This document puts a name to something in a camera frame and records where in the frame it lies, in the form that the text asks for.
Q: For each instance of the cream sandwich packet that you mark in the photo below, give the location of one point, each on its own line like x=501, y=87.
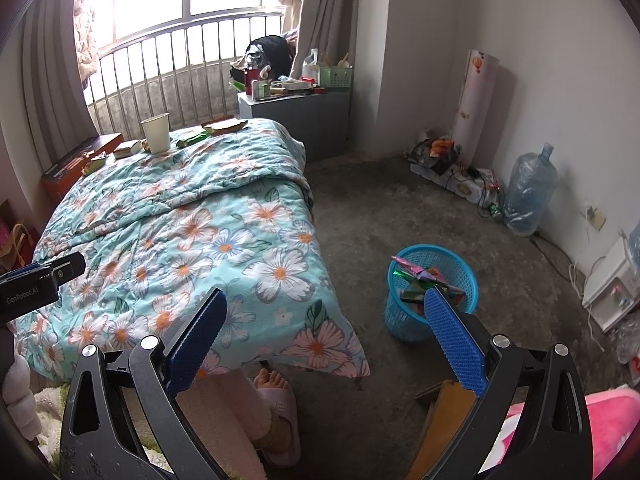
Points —
x=127, y=149

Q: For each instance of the white plastic jug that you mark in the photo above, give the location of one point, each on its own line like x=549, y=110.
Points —
x=311, y=67

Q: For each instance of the pink slipper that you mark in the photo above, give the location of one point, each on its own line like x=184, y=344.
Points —
x=287, y=410

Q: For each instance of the clear water jug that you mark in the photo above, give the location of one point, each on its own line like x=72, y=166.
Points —
x=532, y=190

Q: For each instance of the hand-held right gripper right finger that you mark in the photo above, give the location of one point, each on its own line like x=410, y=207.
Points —
x=455, y=340

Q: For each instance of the orange wooden cabinet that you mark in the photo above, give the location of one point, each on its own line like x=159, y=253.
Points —
x=75, y=165

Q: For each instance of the pink blanket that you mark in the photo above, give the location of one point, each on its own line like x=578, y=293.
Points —
x=615, y=425

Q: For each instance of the blue plastic wastebasket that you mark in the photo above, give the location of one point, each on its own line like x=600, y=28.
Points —
x=405, y=315

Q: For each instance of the rolled patterned wallpaper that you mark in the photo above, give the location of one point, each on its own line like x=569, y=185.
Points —
x=475, y=110

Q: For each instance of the red thermos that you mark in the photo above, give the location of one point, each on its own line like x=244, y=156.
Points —
x=251, y=77

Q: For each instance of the small orange snack packet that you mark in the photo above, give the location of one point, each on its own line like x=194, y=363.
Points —
x=146, y=145

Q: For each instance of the white paper cup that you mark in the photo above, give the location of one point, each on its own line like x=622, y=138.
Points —
x=156, y=135

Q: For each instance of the black bag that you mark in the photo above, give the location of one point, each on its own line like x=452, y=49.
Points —
x=272, y=52

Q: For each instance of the grey cabinet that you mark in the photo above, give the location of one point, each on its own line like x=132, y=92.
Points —
x=300, y=120

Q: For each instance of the yellow-green snack packet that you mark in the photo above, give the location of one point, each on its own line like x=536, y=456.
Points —
x=94, y=165

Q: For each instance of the flat white box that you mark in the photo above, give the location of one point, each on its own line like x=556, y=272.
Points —
x=465, y=187

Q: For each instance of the small white bottle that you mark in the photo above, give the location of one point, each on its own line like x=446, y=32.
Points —
x=256, y=90

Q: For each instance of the metal window railing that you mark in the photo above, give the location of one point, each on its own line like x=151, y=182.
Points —
x=190, y=65

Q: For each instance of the brown cardboard box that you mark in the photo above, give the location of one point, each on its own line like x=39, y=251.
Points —
x=445, y=425

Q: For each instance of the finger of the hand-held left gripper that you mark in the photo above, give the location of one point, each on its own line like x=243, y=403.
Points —
x=62, y=266
x=17, y=273

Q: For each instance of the wall socket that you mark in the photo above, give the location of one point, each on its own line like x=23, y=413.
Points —
x=596, y=216

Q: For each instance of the white appliance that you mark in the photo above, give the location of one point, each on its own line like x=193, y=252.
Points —
x=612, y=285

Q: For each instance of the grey curtain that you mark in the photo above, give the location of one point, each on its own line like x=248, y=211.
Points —
x=50, y=45

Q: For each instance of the green snack packet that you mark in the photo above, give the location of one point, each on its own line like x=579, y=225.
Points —
x=192, y=137

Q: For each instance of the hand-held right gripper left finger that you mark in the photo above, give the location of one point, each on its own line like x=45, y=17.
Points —
x=200, y=340

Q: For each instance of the person's left hand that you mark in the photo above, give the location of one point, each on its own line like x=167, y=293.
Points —
x=20, y=395

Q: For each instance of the pile of wrappers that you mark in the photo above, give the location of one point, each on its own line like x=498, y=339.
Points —
x=425, y=277

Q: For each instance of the hanging patterned garment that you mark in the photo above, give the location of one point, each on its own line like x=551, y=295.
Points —
x=86, y=40

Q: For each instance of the green plastic basket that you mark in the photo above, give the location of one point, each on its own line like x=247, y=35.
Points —
x=336, y=77

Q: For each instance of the person's leg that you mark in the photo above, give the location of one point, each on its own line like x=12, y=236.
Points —
x=220, y=425

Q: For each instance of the beige curtain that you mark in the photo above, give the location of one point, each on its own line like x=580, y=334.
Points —
x=330, y=15

